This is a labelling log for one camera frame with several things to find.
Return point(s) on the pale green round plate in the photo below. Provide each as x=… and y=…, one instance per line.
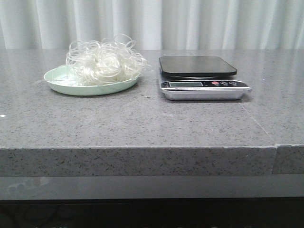
x=62, y=80

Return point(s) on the white pleated curtain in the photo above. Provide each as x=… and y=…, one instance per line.
x=154, y=24

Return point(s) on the white vermicelli noodle bundle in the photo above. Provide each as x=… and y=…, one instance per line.
x=93, y=63

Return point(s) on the black silver kitchen scale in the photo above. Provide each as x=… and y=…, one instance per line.
x=199, y=78

